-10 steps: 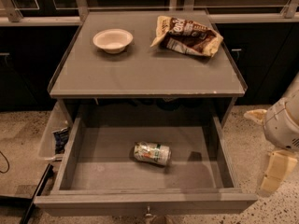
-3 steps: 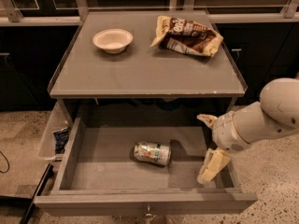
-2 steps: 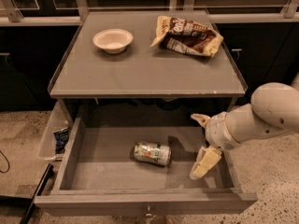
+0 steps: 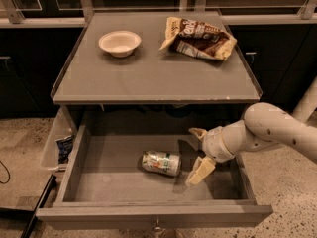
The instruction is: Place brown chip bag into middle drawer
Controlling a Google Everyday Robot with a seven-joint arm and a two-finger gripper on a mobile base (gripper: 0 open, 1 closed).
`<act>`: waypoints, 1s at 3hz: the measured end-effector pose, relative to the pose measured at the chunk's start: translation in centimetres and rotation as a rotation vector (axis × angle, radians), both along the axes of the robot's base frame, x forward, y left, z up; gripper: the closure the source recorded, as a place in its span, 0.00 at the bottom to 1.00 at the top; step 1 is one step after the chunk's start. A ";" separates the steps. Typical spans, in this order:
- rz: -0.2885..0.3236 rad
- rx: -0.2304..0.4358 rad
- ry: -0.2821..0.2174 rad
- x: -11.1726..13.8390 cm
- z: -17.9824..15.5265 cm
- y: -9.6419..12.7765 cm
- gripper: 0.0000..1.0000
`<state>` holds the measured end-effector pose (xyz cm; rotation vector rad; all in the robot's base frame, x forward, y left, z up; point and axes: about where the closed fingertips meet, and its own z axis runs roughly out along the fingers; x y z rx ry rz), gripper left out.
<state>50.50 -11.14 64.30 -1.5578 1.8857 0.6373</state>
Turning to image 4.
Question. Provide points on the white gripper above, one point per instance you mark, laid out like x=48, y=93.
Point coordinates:
x=214, y=146

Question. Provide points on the green white soda can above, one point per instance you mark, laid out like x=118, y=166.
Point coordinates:
x=161, y=163

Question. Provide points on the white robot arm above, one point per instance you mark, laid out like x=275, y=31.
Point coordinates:
x=262, y=127

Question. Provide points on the metal drawer knob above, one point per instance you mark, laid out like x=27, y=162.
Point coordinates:
x=157, y=227

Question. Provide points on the open grey middle drawer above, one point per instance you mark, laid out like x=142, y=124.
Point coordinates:
x=105, y=187

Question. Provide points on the brown chip bag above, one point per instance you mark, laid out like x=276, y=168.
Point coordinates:
x=197, y=39

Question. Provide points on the grey cabinet with flat top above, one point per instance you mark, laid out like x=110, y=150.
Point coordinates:
x=150, y=75

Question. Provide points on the white paper bowl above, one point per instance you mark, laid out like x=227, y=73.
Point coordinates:
x=119, y=44

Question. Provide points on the blue snack packet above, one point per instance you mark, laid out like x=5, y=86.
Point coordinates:
x=65, y=146

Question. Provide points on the clear plastic bin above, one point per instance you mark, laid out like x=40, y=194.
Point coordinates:
x=59, y=129

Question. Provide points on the black floor strip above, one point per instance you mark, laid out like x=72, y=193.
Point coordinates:
x=51, y=183

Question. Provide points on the metal railing frame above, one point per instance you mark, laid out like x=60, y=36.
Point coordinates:
x=233, y=12

